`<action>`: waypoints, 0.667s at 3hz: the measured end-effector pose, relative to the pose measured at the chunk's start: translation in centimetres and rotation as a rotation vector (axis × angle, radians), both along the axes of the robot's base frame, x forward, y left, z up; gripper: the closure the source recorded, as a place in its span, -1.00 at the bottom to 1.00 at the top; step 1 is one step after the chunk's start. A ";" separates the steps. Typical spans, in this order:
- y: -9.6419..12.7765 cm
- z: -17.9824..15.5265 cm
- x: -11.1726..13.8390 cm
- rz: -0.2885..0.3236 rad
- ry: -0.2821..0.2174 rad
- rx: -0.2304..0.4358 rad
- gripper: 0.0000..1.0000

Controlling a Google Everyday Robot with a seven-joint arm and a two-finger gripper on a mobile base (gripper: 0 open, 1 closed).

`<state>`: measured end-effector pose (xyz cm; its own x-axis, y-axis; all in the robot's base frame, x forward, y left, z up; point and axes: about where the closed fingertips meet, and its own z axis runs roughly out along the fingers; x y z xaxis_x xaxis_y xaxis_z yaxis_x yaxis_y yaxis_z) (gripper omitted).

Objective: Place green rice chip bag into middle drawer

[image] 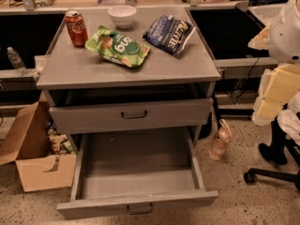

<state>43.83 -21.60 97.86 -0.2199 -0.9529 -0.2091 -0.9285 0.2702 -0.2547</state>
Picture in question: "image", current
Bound green rice chip bag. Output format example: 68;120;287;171
85;25;150;68

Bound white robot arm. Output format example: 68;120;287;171
248;0;300;145

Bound grey upper closed drawer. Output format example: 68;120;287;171
50;98;212;134

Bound grey drawer cabinet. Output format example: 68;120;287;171
36;6;221;148

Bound grey open lower drawer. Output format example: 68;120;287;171
57;127;218;219

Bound blue kettle chip bag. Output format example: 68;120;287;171
142;15;196;56

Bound white ceramic bowl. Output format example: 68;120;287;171
108;5;137;28

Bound snack packets in box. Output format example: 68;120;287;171
46;119;74;156

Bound red coca-cola can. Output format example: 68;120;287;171
65;10;88;48

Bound brown cardboard box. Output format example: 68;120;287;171
0;97;76;192

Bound clear plastic water bottle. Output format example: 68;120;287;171
7;47;28;76

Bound silver laptop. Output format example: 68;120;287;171
247;0;300;26

